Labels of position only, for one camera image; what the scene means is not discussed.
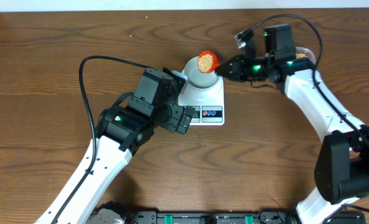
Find clear plastic container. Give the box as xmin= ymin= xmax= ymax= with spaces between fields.
xmin=296 ymin=47 xmax=316 ymax=63

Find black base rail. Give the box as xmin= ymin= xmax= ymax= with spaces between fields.
xmin=87 ymin=202 xmax=367 ymax=224

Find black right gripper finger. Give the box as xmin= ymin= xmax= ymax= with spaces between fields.
xmin=215 ymin=67 xmax=237 ymax=81
xmin=215 ymin=61 xmax=237 ymax=73

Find white round bowl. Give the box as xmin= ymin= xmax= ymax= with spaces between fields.
xmin=183 ymin=57 xmax=219 ymax=89

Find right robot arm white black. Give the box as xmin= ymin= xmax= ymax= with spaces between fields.
xmin=215 ymin=24 xmax=369 ymax=223

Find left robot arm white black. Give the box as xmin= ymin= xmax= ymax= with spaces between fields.
xmin=37 ymin=68 xmax=195 ymax=223

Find red measuring scoop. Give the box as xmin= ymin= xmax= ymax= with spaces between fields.
xmin=197 ymin=50 xmax=218 ymax=73

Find white digital kitchen scale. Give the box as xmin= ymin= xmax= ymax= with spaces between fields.
xmin=178 ymin=77 xmax=225 ymax=126

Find soybeans in container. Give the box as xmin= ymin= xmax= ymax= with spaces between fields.
xmin=296 ymin=53 xmax=308 ymax=58

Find soybeans in scoop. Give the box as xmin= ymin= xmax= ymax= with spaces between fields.
xmin=197 ymin=53 xmax=214 ymax=73

